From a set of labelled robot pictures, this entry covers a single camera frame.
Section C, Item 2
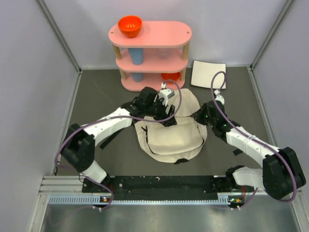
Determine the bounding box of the beige canvas backpack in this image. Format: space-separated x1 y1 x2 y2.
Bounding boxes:
134 87 208 163

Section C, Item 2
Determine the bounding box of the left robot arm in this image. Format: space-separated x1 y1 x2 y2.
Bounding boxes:
60 87 176 192

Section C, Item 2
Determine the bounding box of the blue cup shelf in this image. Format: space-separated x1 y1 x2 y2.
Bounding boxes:
128 48 143 65
131 73 143 83

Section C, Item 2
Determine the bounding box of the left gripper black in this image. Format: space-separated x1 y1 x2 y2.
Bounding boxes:
144 96 176 127

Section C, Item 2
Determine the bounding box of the aluminium frame post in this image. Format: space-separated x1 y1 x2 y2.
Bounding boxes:
250 0 295 72

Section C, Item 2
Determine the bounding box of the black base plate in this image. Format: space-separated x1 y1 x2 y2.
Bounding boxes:
82 175 254 201

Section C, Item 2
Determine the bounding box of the orange bowl bottom shelf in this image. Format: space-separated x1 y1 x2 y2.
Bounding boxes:
161 72 181 81

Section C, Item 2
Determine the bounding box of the blue cup middle shelf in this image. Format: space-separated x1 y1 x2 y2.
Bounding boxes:
128 48 143 65

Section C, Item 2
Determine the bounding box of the grey cable duct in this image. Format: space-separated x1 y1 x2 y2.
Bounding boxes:
48 192 244 206

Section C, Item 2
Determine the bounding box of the blue cup bottom shelf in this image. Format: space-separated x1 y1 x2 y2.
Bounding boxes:
131 73 143 83

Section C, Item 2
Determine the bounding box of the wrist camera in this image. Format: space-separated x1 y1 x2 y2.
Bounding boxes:
158 82 175 106
214 89 225 105

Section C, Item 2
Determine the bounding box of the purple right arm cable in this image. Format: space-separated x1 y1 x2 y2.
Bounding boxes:
210 71 297 211

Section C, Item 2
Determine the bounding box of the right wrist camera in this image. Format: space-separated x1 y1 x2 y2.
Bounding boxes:
214 89 225 105

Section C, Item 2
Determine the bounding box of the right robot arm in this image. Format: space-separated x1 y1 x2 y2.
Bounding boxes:
192 101 306 200

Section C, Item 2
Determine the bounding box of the pink three-tier shelf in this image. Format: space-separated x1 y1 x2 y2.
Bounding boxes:
109 21 192 91

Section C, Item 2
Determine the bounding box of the white square plate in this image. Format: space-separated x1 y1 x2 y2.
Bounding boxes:
191 60 226 89

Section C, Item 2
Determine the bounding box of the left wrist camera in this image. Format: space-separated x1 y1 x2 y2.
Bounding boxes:
158 82 175 106

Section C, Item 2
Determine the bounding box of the clear glass cup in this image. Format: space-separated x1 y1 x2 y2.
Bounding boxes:
157 48 169 58

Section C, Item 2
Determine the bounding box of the orange bowl on top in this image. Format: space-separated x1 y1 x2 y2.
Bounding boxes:
118 15 142 38

